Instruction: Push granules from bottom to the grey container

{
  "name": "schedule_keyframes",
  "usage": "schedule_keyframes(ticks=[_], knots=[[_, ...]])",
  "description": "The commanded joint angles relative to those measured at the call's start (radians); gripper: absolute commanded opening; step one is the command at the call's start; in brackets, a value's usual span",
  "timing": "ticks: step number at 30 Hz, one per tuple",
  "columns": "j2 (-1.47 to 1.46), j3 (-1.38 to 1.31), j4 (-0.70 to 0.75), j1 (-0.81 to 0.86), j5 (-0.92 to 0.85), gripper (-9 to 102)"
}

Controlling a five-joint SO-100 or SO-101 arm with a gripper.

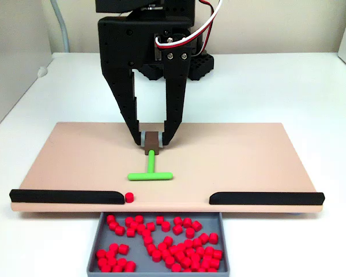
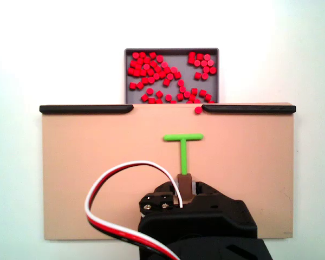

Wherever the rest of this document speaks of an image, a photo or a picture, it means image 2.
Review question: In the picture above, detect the green T-shaped pusher tool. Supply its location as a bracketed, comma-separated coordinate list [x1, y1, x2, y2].
[162, 133, 204, 204]

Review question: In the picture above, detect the grey container tray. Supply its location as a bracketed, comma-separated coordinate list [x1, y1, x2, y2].
[123, 48, 220, 105]

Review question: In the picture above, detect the beige flat board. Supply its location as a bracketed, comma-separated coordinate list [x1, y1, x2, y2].
[40, 102, 297, 241]

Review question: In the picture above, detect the red white black cable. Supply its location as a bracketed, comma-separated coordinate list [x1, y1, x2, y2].
[85, 160, 185, 260]

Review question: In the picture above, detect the black foam rail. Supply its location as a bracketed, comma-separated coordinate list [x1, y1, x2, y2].
[39, 105, 134, 114]
[201, 105, 297, 114]

